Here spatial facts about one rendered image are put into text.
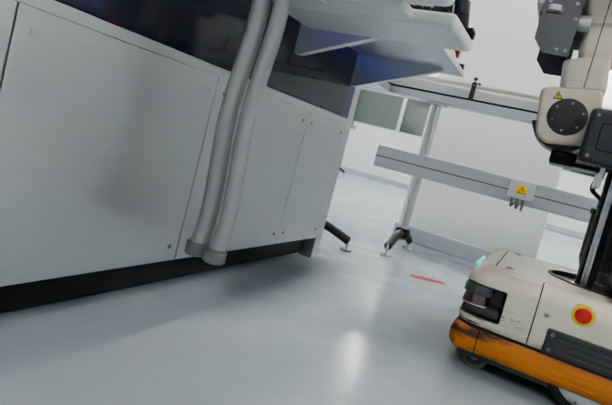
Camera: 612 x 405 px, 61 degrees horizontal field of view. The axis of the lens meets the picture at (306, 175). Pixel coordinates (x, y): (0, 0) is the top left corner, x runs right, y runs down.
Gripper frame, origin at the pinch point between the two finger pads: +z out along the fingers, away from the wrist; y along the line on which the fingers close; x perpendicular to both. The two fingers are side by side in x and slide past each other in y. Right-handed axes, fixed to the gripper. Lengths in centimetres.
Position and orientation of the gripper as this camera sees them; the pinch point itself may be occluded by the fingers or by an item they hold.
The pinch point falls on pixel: (457, 55)
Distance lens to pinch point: 201.5
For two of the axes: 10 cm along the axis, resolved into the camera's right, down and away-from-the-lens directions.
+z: -1.0, 10.0, 0.0
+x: -4.2, -0.4, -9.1
